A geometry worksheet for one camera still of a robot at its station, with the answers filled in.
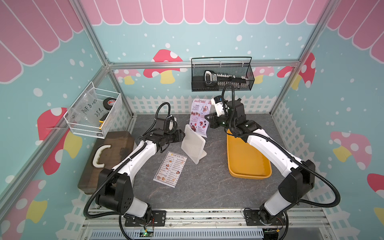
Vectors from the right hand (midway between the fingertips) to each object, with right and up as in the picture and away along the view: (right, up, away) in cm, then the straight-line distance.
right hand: (205, 116), depth 77 cm
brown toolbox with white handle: (-47, -16, +1) cm, 49 cm away
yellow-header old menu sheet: (-21, -32, +13) cm, 41 cm away
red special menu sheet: (-4, -2, +4) cm, 6 cm away
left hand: (-13, -11, +9) cm, 19 cm away
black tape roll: (-52, +8, +3) cm, 52 cm away
